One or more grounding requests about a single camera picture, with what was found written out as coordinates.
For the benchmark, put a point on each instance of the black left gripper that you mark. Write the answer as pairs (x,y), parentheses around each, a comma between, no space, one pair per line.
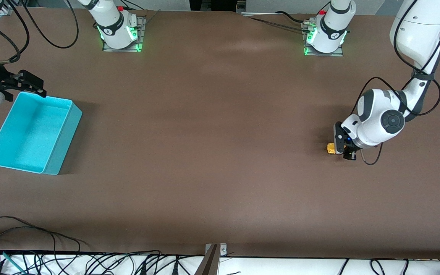
(350,152)

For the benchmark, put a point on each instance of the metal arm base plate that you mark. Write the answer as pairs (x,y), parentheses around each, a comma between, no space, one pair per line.
(140,34)
(327,54)

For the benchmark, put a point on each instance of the turquoise plastic bin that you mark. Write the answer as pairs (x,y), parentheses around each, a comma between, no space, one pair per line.
(33,133)

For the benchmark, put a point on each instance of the brown table cover sheet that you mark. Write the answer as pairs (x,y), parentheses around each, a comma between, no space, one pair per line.
(204,160)

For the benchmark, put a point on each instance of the grey metal strip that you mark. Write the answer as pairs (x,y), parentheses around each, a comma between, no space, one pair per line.
(258,13)

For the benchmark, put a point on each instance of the black box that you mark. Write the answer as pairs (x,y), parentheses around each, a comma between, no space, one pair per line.
(216,4)

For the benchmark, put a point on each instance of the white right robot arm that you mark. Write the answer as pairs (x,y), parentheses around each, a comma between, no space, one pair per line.
(110,21)

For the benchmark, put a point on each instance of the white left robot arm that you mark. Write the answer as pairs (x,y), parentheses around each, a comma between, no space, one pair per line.
(380,118)

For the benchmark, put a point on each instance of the metal clamp bracket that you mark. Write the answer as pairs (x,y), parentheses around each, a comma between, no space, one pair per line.
(223,249)

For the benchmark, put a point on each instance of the yellow beetle toy car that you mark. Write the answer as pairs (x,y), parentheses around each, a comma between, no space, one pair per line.
(331,148)

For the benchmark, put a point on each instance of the grey metal camera post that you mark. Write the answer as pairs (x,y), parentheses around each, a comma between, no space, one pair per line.
(208,263)

